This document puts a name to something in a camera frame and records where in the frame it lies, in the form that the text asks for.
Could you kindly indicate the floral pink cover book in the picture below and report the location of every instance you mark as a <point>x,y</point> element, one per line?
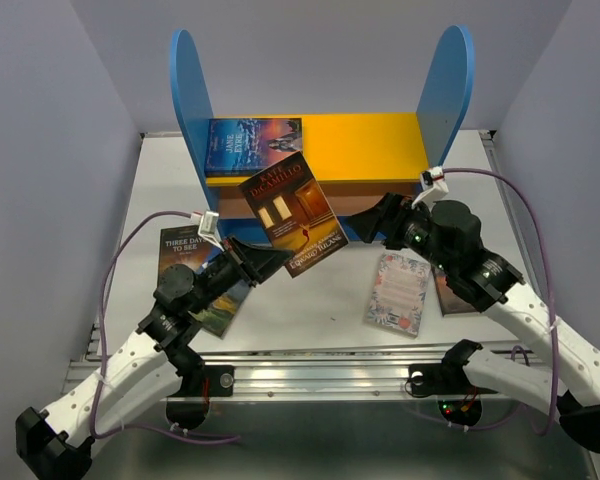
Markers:
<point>398,295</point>

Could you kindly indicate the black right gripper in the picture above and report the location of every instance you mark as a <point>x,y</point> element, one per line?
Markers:
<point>389,216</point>

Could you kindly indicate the Edward Tulane brown book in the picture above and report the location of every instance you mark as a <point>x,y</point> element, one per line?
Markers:
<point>294,212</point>

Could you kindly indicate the Jane Eyre blue book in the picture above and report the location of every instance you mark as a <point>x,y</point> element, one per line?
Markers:
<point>244,146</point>

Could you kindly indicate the aluminium mounting rail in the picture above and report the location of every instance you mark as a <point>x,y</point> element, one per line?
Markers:
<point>347,375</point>

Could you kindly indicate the Tale of Two Cities book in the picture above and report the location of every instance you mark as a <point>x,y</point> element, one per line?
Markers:
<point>450,304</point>

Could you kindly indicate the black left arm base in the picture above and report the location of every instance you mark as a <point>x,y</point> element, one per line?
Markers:
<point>190,405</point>

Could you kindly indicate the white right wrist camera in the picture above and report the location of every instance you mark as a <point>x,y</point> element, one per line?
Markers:
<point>434,187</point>

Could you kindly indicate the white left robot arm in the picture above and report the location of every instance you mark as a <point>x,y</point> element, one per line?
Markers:
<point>55,443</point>

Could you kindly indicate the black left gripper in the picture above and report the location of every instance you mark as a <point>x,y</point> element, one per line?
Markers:
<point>265,260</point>

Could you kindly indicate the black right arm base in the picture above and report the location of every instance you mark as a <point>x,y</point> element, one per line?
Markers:
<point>459,401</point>

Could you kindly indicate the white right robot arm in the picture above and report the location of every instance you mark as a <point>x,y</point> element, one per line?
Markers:
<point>498,290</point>

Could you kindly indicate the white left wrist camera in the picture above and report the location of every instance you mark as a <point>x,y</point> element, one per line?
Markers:
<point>207,226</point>

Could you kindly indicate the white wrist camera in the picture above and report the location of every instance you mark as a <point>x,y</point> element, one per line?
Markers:
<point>434,187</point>
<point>207,226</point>

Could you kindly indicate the blue yellow wooden bookshelf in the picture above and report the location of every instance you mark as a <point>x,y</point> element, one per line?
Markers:
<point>356,157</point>

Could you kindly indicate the Three Days to See book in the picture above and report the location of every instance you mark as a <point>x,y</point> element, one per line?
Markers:
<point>183,245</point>

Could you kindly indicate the Animal Farm book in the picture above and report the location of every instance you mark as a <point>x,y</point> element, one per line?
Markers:
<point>218,317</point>

